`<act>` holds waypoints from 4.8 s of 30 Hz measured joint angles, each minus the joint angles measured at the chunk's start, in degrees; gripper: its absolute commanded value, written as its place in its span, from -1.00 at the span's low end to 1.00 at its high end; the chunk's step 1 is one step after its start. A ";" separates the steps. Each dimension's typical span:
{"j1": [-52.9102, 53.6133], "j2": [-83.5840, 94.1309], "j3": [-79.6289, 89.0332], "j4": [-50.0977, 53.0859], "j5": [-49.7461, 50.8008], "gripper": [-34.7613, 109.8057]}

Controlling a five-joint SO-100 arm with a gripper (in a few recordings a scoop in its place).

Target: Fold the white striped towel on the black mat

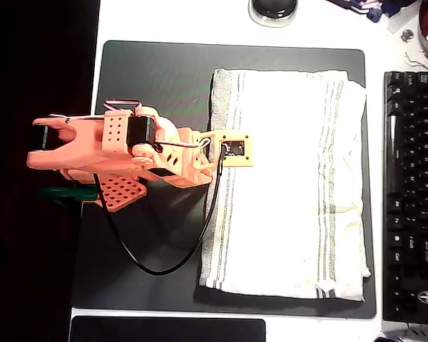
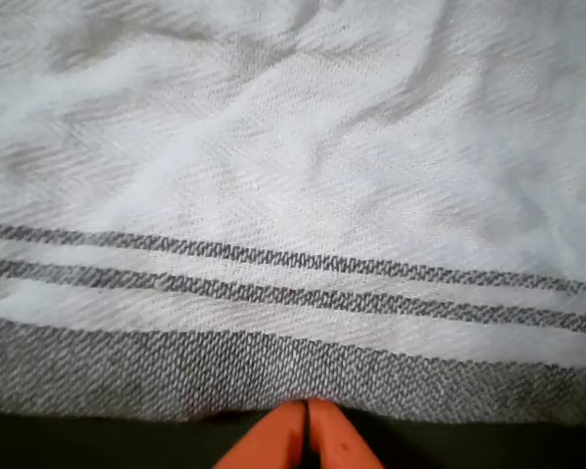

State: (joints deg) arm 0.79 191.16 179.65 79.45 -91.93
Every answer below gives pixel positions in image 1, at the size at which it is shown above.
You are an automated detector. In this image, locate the black desk mat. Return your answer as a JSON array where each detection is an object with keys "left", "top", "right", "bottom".
[{"left": 71, "top": 39, "right": 377, "bottom": 320}]

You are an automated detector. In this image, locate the green table clamp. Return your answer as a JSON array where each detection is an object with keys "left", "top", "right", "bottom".
[{"left": 39, "top": 185, "right": 99, "bottom": 207}]

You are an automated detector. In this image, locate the dark blue object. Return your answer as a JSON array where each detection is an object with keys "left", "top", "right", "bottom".
[{"left": 381, "top": 0, "right": 420, "bottom": 18}]

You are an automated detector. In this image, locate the clear plastic piece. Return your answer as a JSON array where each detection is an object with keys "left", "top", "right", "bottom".
[{"left": 387, "top": 9, "right": 417, "bottom": 35}]

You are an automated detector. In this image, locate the black camera cable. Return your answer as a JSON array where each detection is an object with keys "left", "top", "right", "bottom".
[{"left": 92, "top": 145, "right": 226, "bottom": 276}]

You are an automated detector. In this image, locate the white striped towel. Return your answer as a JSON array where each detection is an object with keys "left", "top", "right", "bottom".
[{"left": 198, "top": 67, "right": 372, "bottom": 303}]

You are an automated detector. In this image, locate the red white wire bundle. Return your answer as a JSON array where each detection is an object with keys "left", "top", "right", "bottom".
[{"left": 326, "top": 0, "right": 382, "bottom": 15}]

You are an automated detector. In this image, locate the red white servo wire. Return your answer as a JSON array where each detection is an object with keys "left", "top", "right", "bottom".
[{"left": 104, "top": 98, "right": 143, "bottom": 113}]

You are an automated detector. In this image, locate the orange framed wrist camera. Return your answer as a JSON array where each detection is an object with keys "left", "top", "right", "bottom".
[{"left": 210, "top": 130, "right": 255, "bottom": 168}]

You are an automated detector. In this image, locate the thin grey wire scrap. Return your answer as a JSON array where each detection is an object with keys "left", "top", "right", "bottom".
[{"left": 404, "top": 51, "right": 428, "bottom": 72}]

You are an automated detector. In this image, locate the white gripper servo wire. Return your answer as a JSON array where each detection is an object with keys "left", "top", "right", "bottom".
[{"left": 156, "top": 138, "right": 212, "bottom": 150}]

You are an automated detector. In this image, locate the black computer mouse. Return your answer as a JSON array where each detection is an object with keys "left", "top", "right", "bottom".
[{"left": 248, "top": 0, "right": 300, "bottom": 29}]

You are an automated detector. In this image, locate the black computer keyboard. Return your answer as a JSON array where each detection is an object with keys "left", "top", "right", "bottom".
[{"left": 382, "top": 70, "right": 428, "bottom": 326}]

